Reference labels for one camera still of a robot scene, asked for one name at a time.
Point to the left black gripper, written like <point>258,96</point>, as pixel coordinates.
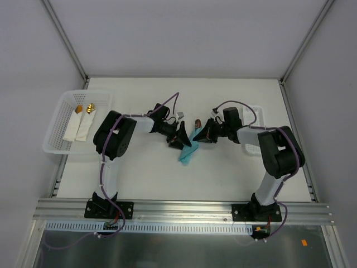
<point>177,134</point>

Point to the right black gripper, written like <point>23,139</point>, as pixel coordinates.
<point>210,132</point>

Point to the iridescent spoon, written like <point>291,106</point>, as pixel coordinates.
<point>197,124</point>

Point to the blue paper napkin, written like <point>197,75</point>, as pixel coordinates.
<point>187,152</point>

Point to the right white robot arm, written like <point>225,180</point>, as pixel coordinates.
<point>281,155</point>

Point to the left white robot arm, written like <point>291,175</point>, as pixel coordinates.
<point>111,141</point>

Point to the right rolled white napkin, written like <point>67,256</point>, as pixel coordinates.
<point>86,123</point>

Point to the small white utensil tray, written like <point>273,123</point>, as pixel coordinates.
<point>257,117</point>

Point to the large white plastic basket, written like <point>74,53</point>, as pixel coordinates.
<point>53,141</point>

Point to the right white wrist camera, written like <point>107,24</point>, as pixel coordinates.
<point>215,113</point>

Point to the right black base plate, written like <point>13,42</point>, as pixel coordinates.
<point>250,213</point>

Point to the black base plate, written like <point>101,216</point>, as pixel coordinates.
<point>106,210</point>
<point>250,213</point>

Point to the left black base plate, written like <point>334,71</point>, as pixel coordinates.
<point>106,210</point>

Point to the aluminium mounting rail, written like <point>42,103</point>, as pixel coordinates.
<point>169,211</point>

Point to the white slotted cable duct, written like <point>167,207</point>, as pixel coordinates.
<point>170,228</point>

